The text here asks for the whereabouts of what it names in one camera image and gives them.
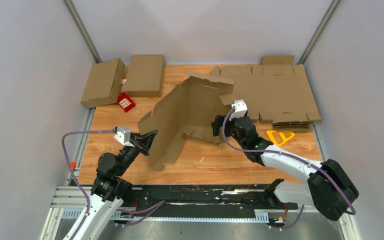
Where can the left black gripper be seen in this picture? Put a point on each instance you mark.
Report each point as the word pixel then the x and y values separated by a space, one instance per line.
pixel 146 139

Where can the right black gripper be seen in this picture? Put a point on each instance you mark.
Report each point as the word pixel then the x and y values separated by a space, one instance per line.
pixel 217 125

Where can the cardboard box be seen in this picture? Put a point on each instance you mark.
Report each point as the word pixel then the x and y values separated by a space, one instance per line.
pixel 187 111
pixel 103 84
pixel 145 74

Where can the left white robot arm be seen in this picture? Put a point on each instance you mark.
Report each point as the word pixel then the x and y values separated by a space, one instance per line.
pixel 109 191

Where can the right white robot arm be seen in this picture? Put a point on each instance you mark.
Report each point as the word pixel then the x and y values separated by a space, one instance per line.
pixel 324 185

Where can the folded cardboard box upright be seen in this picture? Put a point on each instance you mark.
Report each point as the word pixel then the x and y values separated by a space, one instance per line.
pixel 145 74

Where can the red plastic block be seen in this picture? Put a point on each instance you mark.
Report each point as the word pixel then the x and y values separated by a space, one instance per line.
pixel 125 102

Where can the pink white small item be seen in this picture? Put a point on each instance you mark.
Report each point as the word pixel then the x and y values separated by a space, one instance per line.
pixel 123 85

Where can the yellow plastic wedge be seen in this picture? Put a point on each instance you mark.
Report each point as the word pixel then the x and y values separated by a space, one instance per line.
pixel 279 138

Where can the stack of flat cardboard sheets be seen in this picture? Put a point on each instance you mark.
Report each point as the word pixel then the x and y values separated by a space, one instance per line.
pixel 276 91

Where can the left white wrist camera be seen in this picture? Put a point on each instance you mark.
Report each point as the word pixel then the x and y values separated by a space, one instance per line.
pixel 123 136

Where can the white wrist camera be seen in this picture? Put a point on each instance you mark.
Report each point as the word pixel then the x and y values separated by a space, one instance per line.
pixel 239 108
pixel 123 136

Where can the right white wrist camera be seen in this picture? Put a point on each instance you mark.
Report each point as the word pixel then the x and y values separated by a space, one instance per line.
pixel 239 108

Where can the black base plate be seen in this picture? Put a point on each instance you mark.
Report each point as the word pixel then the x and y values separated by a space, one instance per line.
pixel 203 201

